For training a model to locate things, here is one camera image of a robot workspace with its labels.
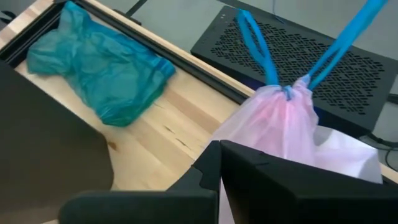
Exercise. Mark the dark brown trash bin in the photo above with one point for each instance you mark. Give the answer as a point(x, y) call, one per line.
point(46, 140)

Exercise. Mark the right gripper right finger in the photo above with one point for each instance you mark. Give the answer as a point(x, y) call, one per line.
point(311, 199)

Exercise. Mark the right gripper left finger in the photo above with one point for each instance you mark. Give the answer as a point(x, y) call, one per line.
point(140, 208)

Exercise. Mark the black perforated computer case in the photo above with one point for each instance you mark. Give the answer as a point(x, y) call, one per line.
point(342, 77)

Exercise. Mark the teal plastic trash bag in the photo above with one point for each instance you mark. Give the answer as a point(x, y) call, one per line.
point(102, 71)

